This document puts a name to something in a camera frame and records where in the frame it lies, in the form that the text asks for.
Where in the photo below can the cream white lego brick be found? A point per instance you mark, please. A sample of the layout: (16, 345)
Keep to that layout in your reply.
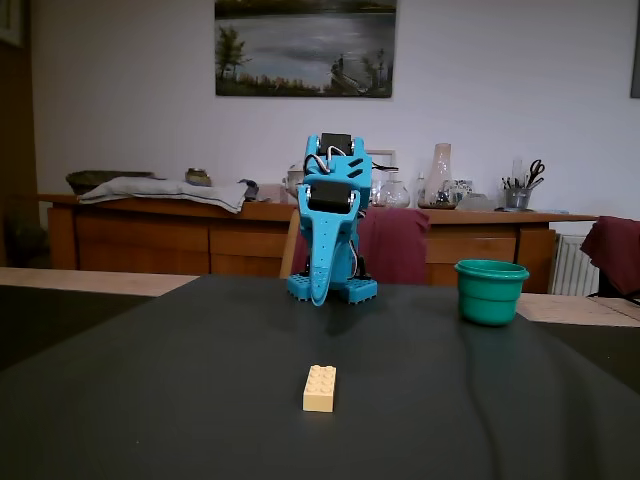
(318, 395)

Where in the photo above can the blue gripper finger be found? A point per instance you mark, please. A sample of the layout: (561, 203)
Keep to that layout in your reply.
(322, 250)

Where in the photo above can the tall pinkish glass vase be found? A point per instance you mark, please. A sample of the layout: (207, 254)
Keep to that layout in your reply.
(440, 175)

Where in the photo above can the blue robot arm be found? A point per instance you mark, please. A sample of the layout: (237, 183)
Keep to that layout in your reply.
(350, 292)

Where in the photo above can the white porcelain tureen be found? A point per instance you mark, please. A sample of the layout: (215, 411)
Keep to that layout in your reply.
(294, 182)

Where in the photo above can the round glass bowl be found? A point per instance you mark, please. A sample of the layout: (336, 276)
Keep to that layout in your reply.
(392, 195)

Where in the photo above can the grey folded cloth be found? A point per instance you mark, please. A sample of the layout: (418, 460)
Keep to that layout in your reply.
(160, 190)

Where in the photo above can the small ceramic jar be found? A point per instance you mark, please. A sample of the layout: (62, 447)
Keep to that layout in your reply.
(197, 176)

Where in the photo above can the white picture frame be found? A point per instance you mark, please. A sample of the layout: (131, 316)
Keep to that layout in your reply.
(385, 156)

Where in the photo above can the black table mat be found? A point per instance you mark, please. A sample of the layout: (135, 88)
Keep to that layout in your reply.
(45, 320)
(600, 350)

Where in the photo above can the dark framed wall picture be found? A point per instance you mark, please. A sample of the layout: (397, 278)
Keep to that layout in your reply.
(636, 50)

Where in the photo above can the wooden sideboard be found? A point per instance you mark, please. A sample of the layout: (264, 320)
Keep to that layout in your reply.
(150, 240)

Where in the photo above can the chair with maroon cover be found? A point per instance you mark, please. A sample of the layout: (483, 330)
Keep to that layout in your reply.
(615, 255)
(395, 250)

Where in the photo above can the lake landscape painting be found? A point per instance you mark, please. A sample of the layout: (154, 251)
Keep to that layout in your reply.
(300, 50)

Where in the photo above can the clear glass dish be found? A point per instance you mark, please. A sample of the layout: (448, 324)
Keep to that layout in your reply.
(477, 202)

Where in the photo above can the blue white ceramic pot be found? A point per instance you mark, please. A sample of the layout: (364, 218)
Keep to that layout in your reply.
(462, 187)

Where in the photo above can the grey pen holder cup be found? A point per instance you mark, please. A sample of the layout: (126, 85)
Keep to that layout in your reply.
(517, 198)

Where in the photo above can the large grey table mat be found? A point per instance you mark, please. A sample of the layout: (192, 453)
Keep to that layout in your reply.
(200, 400)

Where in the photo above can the green plastic cup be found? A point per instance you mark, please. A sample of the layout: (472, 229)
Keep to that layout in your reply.
(487, 300)

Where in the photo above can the white radiator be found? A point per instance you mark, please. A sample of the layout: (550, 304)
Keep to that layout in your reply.
(572, 265)

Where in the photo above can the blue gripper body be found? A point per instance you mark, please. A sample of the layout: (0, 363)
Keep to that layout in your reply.
(327, 196)

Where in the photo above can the dark shallow bowl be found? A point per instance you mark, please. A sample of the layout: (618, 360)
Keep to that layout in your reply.
(100, 177)

